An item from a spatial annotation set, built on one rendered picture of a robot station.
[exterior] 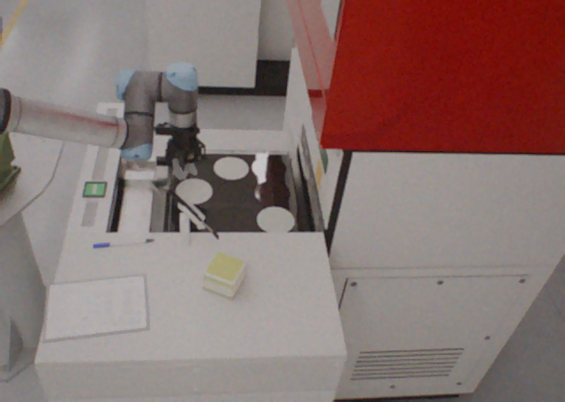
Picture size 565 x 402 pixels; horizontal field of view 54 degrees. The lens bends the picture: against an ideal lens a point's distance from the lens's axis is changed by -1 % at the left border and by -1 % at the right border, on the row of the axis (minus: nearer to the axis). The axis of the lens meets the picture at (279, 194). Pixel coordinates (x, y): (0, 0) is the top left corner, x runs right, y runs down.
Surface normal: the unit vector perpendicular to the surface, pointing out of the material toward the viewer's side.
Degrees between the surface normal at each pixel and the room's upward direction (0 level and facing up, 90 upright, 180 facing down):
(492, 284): 90
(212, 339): 0
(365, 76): 90
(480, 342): 90
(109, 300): 0
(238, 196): 0
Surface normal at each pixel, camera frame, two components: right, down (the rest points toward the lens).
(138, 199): 0.09, -0.73
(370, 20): 0.08, 0.68
